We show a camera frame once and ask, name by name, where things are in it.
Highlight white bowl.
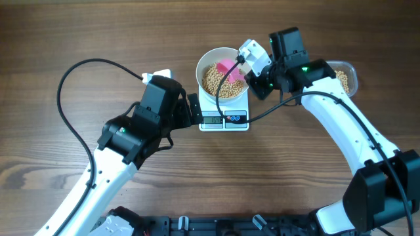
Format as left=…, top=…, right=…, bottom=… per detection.
left=196, top=47, right=251, bottom=102

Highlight soybeans in white bowl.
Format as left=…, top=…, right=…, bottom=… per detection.
left=202, top=63, right=244, bottom=98

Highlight pink plastic measuring scoop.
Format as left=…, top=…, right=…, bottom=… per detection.
left=216, top=58, right=246, bottom=84

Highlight clear container of soybeans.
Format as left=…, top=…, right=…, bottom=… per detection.
left=327, top=60, right=358, bottom=97

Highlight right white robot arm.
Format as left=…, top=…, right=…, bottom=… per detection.
left=239, top=28, right=419, bottom=235

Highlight white digital kitchen scale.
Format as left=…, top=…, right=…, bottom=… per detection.
left=199, top=88, right=249, bottom=132

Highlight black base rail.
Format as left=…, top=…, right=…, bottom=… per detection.
left=139, top=215, right=319, bottom=236

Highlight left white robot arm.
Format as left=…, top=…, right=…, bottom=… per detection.
left=37, top=75, right=203, bottom=235

